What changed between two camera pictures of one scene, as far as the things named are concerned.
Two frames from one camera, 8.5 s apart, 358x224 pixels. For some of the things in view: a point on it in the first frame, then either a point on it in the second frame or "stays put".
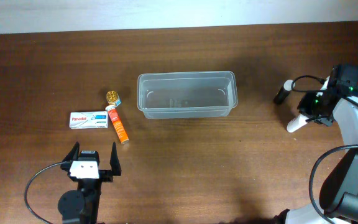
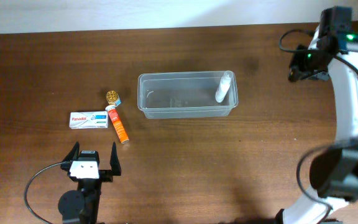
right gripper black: [302, 107] to [296, 67]
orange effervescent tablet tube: [119, 130] stays put
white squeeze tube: [296, 123] to [223, 87]
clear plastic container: [187, 94] stays put
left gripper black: [106, 175] stays put
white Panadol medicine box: [88, 120] stays put
